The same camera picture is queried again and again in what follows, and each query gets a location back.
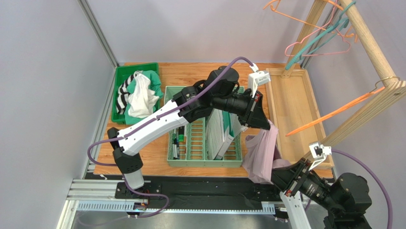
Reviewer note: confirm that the mint green file organizer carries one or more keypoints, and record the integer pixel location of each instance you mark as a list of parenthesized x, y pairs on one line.
[(193, 151)]

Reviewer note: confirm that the pink wire hanger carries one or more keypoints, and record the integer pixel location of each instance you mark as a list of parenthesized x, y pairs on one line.
[(293, 48)]

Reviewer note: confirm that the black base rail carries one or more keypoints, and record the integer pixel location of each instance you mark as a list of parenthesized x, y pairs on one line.
[(204, 195)]

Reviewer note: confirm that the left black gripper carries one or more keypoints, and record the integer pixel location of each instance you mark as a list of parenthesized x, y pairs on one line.
[(258, 119)]

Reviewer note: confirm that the wooden clothes rack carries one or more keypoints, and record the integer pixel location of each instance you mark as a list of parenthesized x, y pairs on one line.
[(373, 130)]

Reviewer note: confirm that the clear zip pouch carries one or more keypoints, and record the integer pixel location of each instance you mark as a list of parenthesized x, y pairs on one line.
[(237, 128)]

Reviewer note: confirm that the teal plastic hanger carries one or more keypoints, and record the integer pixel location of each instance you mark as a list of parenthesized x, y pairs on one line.
[(340, 24)]

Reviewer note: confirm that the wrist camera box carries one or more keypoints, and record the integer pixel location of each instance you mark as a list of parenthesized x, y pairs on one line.
[(257, 78), (319, 153)]

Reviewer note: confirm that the aluminium frame post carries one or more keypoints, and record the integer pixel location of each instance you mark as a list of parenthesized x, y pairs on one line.
[(88, 12)]

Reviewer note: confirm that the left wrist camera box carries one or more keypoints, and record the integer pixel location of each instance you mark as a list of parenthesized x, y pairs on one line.
[(257, 78)]

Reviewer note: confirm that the green plastic tray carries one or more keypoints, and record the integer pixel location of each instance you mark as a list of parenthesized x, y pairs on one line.
[(121, 74)]

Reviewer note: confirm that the green tank top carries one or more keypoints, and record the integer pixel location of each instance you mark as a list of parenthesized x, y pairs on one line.
[(155, 85)]

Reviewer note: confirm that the black marker green cap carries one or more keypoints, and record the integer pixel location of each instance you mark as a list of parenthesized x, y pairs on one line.
[(180, 133)]

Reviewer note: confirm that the black white striped tank top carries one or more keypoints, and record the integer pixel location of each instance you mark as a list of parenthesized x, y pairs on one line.
[(123, 94)]

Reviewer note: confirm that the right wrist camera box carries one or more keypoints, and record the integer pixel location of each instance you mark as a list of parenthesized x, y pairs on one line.
[(319, 153)]

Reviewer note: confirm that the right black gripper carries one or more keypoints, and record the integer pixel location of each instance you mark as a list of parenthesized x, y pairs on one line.
[(296, 177)]

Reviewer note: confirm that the white pen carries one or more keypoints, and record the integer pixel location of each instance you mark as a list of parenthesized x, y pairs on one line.
[(175, 145)]

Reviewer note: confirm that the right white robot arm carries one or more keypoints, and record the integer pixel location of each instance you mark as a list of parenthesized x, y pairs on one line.
[(346, 200)]

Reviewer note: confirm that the mauve tank top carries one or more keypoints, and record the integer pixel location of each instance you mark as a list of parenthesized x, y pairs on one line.
[(263, 155)]

